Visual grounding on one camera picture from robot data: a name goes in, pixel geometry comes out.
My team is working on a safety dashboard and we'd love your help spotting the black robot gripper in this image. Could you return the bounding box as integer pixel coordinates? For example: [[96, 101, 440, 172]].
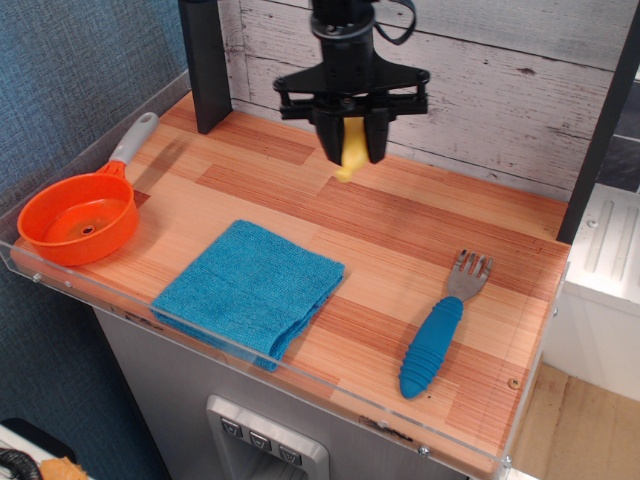
[[273, 30, 429, 164]]

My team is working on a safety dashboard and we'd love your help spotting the yellow toy banana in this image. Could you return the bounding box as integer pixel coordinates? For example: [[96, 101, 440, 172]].
[[335, 117, 369, 183]]

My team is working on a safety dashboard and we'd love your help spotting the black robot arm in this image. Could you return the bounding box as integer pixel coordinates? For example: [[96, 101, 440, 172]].
[[273, 1, 430, 164]]

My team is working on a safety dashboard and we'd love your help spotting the folded blue cloth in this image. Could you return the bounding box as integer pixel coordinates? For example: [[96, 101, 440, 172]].
[[152, 220, 345, 372]]

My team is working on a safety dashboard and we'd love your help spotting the white cabinet at right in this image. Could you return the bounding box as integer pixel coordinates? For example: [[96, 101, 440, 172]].
[[542, 185, 639, 400]]

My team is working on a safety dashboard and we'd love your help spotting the grey toy fridge cabinet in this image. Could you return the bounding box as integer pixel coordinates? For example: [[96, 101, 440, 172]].
[[96, 310, 463, 479]]

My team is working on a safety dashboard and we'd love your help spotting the silver dispenser panel with buttons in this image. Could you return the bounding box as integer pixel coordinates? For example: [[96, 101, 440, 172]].
[[206, 395, 330, 479]]

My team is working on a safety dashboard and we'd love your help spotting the clear acrylic table guard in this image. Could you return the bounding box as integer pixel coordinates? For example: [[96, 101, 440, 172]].
[[9, 97, 569, 479]]

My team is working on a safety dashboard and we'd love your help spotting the dark grey left post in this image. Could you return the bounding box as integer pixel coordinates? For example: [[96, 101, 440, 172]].
[[178, 0, 233, 134]]

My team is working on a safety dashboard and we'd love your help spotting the dark grey post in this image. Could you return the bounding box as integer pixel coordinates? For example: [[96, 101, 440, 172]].
[[556, 2, 639, 245], [178, 0, 233, 134]]

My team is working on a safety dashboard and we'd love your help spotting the fork with blue handle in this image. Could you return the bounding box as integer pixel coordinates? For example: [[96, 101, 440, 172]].
[[398, 250, 493, 399]]

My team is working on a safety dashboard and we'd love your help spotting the dark grey right post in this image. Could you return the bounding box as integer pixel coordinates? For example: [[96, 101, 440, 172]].
[[556, 2, 639, 245]]

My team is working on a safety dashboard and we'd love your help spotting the orange pot with grey handle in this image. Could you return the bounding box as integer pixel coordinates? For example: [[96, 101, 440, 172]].
[[17, 112, 159, 266]]

